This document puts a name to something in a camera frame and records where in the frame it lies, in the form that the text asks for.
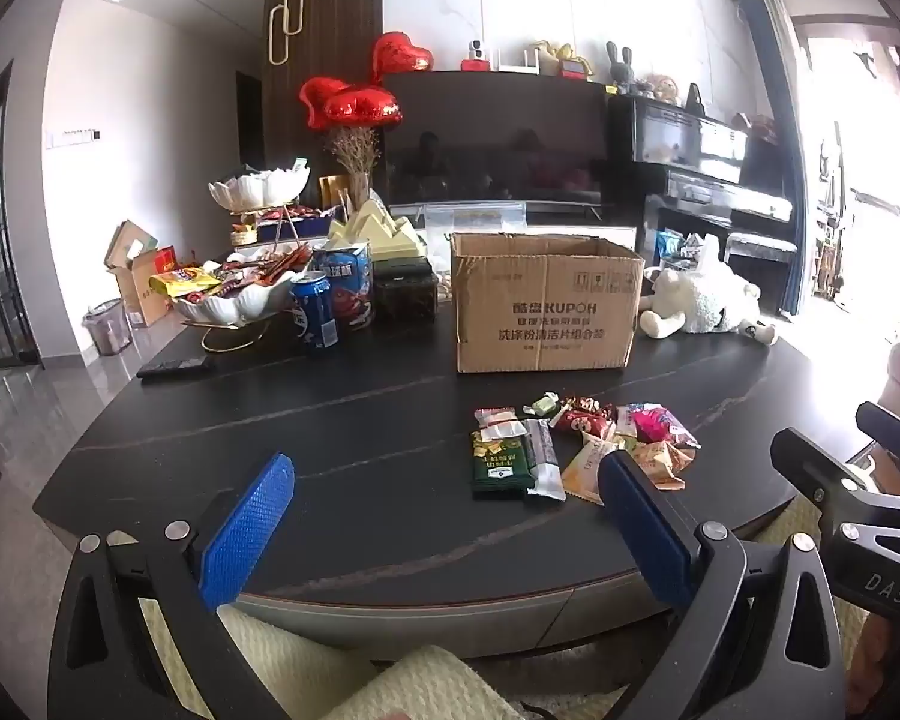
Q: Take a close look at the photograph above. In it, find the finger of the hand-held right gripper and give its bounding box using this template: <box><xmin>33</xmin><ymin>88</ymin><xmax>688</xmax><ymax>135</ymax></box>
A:
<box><xmin>769</xmin><ymin>427</ymin><xmax>882</xmax><ymax>522</ymax></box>
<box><xmin>855</xmin><ymin>401</ymin><xmax>900</xmax><ymax>466</ymax></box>

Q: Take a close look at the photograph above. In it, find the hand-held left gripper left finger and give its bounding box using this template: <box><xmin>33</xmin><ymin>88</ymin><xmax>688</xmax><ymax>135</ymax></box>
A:
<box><xmin>45</xmin><ymin>452</ymin><xmax>297</xmax><ymax>720</ymax></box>

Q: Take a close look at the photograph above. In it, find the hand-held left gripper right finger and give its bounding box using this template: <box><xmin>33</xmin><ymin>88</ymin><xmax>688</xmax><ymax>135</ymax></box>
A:
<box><xmin>598</xmin><ymin>450</ymin><xmax>852</xmax><ymax>720</ymax></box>

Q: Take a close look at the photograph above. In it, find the yellow orange snack packet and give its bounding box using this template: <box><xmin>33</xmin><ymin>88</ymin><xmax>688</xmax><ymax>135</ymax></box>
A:
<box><xmin>561</xmin><ymin>439</ymin><xmax>620</xmax><ymax>505</ymax></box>

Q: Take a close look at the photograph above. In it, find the pink snack packet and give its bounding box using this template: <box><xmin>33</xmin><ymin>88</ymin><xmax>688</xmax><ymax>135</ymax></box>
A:
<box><xmin>630</xmin><ymin>403</ymin><xmax>700</xmax><ymax>451</ymax></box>

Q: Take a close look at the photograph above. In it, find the silver snack bar packet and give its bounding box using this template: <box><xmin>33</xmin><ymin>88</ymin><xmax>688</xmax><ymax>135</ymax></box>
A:
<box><xmin>523</xmin><ymin>418</ymin><xmax>567</xmax><ymax>502</ymax></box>

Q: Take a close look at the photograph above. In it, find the green snack packet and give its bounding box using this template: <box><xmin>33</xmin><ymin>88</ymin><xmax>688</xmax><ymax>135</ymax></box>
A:
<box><xmin>471</xmin><ymin>433</ymin><xmax>535</xmax><ymax>500</ymax></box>

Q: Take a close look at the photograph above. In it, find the white red snack packet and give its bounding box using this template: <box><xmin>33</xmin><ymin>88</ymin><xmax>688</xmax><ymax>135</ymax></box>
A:
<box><xmin>474</xmin><ymin>409</ymin><xmax>524</xmax><ymax>442</ymax></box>

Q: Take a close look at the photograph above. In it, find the brown cardboard box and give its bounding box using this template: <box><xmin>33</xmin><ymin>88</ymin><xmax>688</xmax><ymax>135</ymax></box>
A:
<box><xmin>450</xmin><ymin>232</ymin><xmax>646</xmax><ymax>374</ymax></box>

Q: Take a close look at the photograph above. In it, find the pile of snacks in bowl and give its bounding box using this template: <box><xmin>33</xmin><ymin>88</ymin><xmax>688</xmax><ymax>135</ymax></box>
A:
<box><xmin>150</xmin><ymin>244</ymin><xmax>320</xmax><ymax>301</ymax></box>

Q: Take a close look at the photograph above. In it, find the blue tray of snacks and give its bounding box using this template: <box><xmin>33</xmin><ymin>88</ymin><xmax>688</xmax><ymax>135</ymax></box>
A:
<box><xmin>255</xmin><ymin>206</ymin><xmax>346</xmax><ymax>237</ymax></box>

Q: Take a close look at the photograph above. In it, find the black remote control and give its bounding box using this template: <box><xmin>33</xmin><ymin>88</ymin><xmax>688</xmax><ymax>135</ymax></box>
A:
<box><xmin>136</xmin><ymin>358</ymin><xmax>215</xmax><ymax>380</ymax></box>

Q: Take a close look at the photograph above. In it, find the white tiered snack tray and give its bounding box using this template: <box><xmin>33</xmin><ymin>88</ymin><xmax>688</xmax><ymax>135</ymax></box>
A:
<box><xmin>201</xmin><ymin>202</ymin><xmax>305</xmax><ymax>353</ymax></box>

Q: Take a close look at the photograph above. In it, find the white plush toy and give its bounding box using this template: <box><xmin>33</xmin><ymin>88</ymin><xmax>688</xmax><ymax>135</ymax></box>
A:
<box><xmin>640</xmin><ymin>240</ymin><xmax>779</xmax><ymax>346</ymax></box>

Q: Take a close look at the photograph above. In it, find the piano bench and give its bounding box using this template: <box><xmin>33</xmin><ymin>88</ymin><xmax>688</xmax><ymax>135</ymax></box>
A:
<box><xmin>724</xmin><ymin>232</ymin><xmax>800</xmax><ymax>316</ymax></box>

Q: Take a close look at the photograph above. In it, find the large white lotus bowl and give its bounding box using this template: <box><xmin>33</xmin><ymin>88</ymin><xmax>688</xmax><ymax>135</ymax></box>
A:
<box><xmin>172</xmin><ymin>281</ymin><xmax>297</xmax><ymax>327</ymax></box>

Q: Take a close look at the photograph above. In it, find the blue drink can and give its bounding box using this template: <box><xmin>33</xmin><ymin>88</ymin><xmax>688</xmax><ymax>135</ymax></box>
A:
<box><xmin>291</xmin><ymin>272</ymin><xmax>340</xmax><ymax>350</ymax></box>

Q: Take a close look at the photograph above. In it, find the cream textured cloth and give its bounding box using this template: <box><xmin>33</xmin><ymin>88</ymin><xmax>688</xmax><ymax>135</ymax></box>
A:
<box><xmin>139</xmin><ymin>499</ymin><xmax>871</xmax><ymax>720</ymax></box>

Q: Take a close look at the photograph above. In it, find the grey trash bin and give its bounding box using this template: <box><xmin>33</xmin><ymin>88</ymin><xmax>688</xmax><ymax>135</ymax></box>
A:
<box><xmin>82</xmin><ymin>298</ymin><xmax>132</xmax><ymax>357</ymax></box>

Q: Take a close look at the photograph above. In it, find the open cardboard box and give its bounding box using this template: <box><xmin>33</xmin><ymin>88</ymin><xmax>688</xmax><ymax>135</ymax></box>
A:
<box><xmin>105</xmin><ymin>220</ymin><xmax>177</xmax><ymax>327</ymax></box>

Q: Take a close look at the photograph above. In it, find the blue snack carton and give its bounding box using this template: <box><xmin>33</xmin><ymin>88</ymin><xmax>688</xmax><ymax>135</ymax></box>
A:
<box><xmin>313</xmin><ymin>242</ymin><xmax>376</xmax><ymax>331</ymax></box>

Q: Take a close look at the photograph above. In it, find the black box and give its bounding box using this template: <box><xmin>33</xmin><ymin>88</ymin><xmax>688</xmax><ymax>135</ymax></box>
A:
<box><xmin>371</xmin><ymin>259</ymin><xmax>440</xmax><ymax>320</ymax></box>

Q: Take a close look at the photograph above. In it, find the white tv cabinet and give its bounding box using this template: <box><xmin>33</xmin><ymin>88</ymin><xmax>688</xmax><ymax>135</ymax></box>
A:
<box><xmin>229</xmin><ymin>199</ymin><xmax>638</xmax><ymax>256</ymax></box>

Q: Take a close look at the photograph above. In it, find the gold mountain-shaped box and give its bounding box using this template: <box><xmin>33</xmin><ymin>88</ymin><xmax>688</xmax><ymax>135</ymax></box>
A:
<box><xmin>328</xmin><ymin>195</ymin><xmax>428</xmax><ymax>260</ymax></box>

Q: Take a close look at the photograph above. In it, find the black piano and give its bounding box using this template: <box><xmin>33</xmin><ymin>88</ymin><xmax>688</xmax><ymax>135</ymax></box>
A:
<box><xmin>604</xmin><ymin>94</ymin><xmax>796</xmax><ymax>271</ymax></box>

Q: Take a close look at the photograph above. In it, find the small white lotus bowl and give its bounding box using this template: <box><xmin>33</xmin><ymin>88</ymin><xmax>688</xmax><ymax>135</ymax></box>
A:
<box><xmin>208</xmin><ymin>165</ymin><xmax>311</xmax><ymax>211</ymax></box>

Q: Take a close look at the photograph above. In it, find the blue curtain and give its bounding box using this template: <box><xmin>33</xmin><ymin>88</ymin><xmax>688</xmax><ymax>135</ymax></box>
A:
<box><xmin>739</xmin><ymin>0</ymin><xmax>807</xmax><ymax>316</ymax></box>

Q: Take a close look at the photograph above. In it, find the clear plastic bag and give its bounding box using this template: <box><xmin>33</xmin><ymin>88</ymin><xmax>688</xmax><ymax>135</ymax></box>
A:
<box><xmin>426</xmin><ymin>201</ymin><xmax>527</xmax><ymax>271</ymax></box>

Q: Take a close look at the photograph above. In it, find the dried flower bunch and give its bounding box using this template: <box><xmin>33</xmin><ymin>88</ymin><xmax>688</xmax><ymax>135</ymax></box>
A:
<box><xmin>322</xmin><ymin>124</ymin><xmax>382</xmax><ymax>181</ymax></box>

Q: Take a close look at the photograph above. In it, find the black television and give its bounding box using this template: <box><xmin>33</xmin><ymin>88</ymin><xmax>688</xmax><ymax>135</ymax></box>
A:
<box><xmin>381</xmin><ymin>71</ymin><xmax>616</xmax><ymax>207</ymax></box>

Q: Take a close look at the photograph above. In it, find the grey rabbit toy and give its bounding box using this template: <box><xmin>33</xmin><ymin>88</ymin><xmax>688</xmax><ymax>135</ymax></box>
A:
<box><xmin>606</xmin><ymin>41</ymin><xmax>638</xmax><ymax>83</ymax></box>

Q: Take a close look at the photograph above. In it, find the red heart balloon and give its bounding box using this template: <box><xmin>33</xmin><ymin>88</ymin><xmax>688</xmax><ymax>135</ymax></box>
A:
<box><xmin>326</xmin><ymin>88</ymin><xmax>404</xmax><ymax>128</ymax></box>
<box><xmin>298</xmin><ymin>76</ymin><xmax>346</xmax><ymax>128</ymax></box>
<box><xmin>371</xmin><ymin>31</ymin><xmax>434</xmax><ymax>80</ymax></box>

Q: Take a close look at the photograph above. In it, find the gold figurine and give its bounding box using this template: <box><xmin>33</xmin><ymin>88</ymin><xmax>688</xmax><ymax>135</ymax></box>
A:
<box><xmin>529</xmin><ymin>37</ymin><xmax>593</xmax><ymax>80</ymax></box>

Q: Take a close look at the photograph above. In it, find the gold wall ornament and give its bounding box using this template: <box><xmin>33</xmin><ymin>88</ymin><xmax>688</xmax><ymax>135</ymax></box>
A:
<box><xmin>268</xmin><ymin>0</ymin><xmax>306</xmax><ymax>66</ymax></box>

